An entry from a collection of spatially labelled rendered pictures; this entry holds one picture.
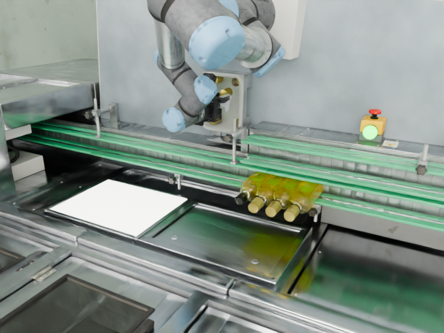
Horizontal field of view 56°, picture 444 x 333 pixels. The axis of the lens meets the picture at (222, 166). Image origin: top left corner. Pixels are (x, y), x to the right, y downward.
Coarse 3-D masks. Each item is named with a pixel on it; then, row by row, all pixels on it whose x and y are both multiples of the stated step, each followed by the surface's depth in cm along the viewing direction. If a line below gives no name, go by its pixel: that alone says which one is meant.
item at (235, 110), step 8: (208, 72) 155; (224, 80) 161; (240, 80) 150; (224, 88) 162; (232, 88) 161; (240, 88) 151; (232, 96) 162; (240, 96) 152; (232, 104) 163; (240, 104) 153; (224, 112) 166; (232, 112) 164; (240, 112) 154; (208, 120) 166; (224, 120) 167; (232, 120) 165; (240, 120) 155; (208, 128) 163; (216, 128) 162; (224, 128) 161; (232, 128) 161
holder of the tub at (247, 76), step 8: (216, 72) 156; (224, 72) 156; (232, 72) 156; (240, 72) 156; (248, 72) 156; (248, 80) 155; (248, 88) 157; (248, 96) 158; (248, 104) 159; (248, 112) 161; (248, 120) 162; (216, 136) 172; (240, 136) 167
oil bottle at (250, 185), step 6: (252, 174) 143; (258, 174) 143; (264, 174) 143; (270, 174) 144; (246, 180) 138; (252, 180) 138; (258, 180) 138; (264, 180) 140; (240, 186) 136; (246, 186) 135; (252, 186) 134; (258, 186) 136; (240, 192) 136; (252, 192) 134; (252, 198) 135
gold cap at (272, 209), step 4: (272, 204) 125; (276, 204) 125; (280, 204) 126; (268, 208) 124; (272, 208) 123; (276, 208) 124; (280, 208) 126; (268, 212) 124; (272, 212) 124; (276, 212) 124; (272, 216) 124
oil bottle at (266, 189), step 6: (270, 180) 139; (276, 180) 139; (282, 180) 140; (264, 186) 135; (270, 186) 135; (276, 186) 135; (258, 192) 132; (264, 192) 132; (270, 192) 132; (270, 198) 132; (264, 204) 133
